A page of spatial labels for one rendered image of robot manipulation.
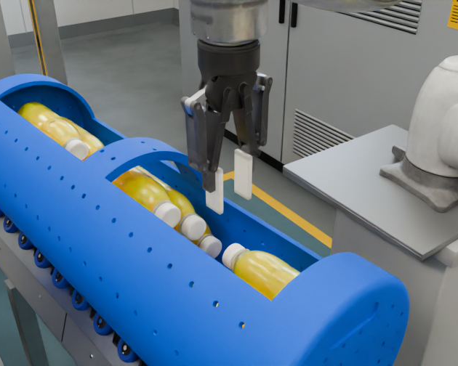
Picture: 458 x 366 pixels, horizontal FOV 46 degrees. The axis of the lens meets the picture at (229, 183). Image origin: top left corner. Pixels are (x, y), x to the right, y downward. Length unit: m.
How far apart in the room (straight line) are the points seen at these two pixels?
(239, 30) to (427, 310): 0.78
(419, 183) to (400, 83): 1.25
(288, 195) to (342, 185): 1.84
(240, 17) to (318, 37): 2.08
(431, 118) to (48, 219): 0.72
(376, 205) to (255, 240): 0.32
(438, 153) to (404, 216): 0.14
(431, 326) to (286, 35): 1.93
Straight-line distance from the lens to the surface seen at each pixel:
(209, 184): 0.70
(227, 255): 0.80
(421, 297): 1.20
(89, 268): 0.78
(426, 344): 1.26
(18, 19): 5.66
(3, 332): 2.39
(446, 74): 1.10
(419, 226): 1.09
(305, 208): 2.90
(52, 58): 1.86
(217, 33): 0.61
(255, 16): 0.61
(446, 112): 1.09
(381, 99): 2.47
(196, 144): 0.66
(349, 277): 0.60
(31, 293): 1.18
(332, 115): 2.70
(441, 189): 1.17
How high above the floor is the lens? 1.63
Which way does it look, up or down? 32 degrees down
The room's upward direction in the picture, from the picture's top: straight up
